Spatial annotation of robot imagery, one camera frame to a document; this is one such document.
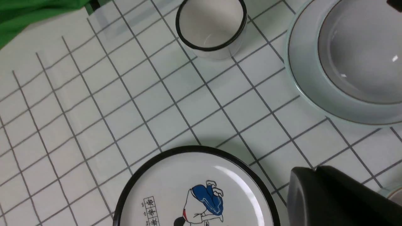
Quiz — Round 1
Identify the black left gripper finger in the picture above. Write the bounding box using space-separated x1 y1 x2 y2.
287 166 402 226

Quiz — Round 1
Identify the pale blue bowl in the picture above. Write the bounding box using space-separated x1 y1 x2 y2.
318 0 402 105

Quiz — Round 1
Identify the black-rimmed cartoon plate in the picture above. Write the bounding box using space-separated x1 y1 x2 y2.
112 145 280 226

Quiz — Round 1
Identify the pale blue plate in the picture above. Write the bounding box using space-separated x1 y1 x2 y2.
285 0 401 127

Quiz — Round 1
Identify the white cup black rim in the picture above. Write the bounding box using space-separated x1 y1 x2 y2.
175 0 248 60

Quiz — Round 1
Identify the grid-patterned tablecloth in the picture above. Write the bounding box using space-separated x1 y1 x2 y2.
0 0 402 226

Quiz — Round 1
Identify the green backdrop cloth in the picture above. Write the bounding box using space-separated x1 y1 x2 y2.
0 0 110 49

